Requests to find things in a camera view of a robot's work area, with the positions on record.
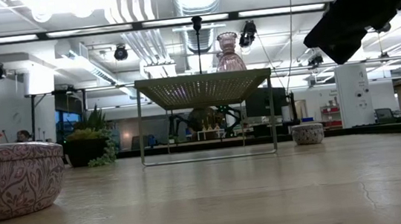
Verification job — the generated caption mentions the pink ribbed glass candle holder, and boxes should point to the pink ribbed glass candle holder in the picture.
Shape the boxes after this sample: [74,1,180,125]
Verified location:
[212,30,248,73]

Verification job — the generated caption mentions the pink patterned candle tin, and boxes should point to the pink patterned candle tin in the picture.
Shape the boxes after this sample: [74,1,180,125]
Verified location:
[0,136,71,224]

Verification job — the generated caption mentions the grey patterned candle tin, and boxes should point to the grey patterned candle tin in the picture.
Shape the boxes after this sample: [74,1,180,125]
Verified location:
[290,121,326,147]

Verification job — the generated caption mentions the white square pillar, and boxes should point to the white square pillar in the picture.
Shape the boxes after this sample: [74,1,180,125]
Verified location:
[332,62,376,130]

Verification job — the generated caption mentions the red storage shelf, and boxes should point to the red storage shelf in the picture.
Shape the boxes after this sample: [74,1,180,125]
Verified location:
[319,103,344,131]

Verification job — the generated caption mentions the grey office chair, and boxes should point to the grey office chair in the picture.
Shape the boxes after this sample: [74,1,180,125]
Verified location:
[373,105,401,125]

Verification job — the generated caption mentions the large dark display screen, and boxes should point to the large dark display screen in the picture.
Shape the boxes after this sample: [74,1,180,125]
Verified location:
[244,85,291,129]

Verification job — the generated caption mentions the person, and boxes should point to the person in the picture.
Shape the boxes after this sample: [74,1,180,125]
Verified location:
[14,128,33,144]

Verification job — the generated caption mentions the green perforated metal shelf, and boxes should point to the green perforated metal shelf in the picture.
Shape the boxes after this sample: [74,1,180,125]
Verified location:
[131,65,280,168]

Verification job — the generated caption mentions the potted succulent plant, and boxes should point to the potted succulent plant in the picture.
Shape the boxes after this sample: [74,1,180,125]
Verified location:
[58,101,121,171]

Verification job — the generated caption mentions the black aluminium frame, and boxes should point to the black aluminium frame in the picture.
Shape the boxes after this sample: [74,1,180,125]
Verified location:
[0,0,401,179]

